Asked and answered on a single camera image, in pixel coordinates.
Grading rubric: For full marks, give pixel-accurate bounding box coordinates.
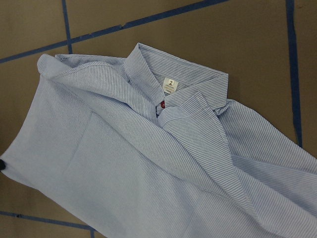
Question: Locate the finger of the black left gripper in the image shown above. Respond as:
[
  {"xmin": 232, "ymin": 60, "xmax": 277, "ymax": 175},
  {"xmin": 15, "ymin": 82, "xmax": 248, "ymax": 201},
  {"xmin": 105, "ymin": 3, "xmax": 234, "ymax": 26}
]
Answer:
[{"xmin": 0, "ymin": 160, "xmax": 5, "ymax": 171}]

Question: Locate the blue striped button-up shirt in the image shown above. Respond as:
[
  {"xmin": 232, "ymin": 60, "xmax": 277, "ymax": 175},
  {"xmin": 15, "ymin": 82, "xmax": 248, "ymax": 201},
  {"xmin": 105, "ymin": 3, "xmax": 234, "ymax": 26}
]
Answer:
[{"xmin": 1, "ymin": 43, "xmax": 317, "ymax": 238}]

